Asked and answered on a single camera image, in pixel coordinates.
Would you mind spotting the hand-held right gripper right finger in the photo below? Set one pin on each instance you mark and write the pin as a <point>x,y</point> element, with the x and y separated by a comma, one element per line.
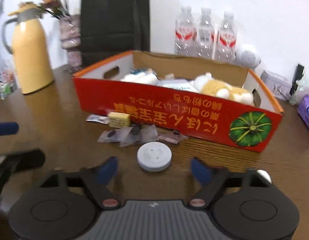
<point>200,171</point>

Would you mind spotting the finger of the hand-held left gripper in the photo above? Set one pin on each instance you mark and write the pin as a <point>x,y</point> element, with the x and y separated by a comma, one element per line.
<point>24,160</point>
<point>5,128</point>

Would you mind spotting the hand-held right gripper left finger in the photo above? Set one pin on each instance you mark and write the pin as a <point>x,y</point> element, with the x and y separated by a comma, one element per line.
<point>107,171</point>

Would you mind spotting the white round disc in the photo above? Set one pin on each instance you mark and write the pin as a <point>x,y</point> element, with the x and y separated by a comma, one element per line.
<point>154,156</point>

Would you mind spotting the green tissue packet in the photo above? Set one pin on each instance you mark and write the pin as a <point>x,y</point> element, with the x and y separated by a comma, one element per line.
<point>119,119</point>

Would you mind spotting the red cardboard box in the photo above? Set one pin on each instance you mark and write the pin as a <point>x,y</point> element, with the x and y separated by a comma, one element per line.
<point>169,120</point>

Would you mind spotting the plush sheep toy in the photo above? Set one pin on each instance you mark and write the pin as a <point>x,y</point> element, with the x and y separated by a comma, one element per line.
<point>219,86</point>

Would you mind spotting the blue painted tissue packet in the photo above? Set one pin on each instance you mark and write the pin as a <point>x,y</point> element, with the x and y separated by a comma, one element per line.
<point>139,78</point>

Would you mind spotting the small clear packet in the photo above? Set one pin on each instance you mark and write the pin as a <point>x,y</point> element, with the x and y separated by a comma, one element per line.
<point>109,136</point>
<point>130,136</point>
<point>149,133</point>

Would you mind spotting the colourful printed packets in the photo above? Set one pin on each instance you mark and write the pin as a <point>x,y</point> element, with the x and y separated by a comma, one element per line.
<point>2,87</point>

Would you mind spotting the pink candy wrapper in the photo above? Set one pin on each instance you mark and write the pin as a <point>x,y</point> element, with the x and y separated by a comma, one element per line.
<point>173,138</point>

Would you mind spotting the small foil packet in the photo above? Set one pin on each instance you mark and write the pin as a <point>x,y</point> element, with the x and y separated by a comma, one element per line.
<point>97,118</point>

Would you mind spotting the yellow thermos jug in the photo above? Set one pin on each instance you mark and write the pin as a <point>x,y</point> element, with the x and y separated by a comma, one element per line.
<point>32,55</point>

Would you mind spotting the mottled pink vase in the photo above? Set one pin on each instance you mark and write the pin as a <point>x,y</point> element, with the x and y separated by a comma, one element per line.
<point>70,42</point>

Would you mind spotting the pale printed tin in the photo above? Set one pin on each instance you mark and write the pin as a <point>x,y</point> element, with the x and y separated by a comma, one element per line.
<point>274,85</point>

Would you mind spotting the purple tissue pack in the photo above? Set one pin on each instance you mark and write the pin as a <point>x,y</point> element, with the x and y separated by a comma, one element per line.
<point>307,115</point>

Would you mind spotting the white round speaker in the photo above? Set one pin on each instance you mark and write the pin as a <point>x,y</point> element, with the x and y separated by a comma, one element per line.
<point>248,56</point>

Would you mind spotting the clear plastic bag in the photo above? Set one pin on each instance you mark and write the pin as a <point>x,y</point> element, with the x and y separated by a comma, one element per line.
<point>304,87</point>

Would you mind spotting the clear water bottle red label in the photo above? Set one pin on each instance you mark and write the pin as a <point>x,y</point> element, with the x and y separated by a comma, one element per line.
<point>185,32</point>
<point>225,38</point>
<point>205,35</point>

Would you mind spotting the black clip stand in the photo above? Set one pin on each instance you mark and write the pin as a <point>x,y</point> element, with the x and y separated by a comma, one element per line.
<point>298,76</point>

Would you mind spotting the black paper bag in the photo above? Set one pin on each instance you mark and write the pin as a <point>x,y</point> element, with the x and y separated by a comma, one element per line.
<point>112,22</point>

